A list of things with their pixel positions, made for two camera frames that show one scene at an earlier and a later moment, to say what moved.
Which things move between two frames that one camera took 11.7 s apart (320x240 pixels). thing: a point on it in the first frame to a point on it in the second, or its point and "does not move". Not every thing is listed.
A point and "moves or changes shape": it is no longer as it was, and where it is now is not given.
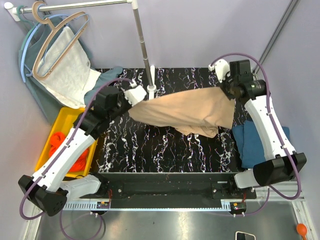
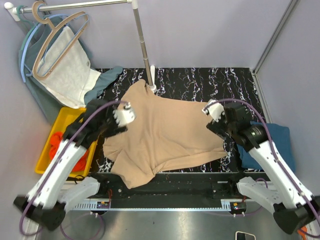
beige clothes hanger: [35, 9] does not move
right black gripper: [230, 96] to [217, 128]
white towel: [71, 80] does not move
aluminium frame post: [256, 69] does not move
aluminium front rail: [301, 210] does not move
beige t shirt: [201, 112] moves or changes shape
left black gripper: [122, 95] to [115, 129]
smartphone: [239, 235] does not move
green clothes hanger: [34, 24] does not move
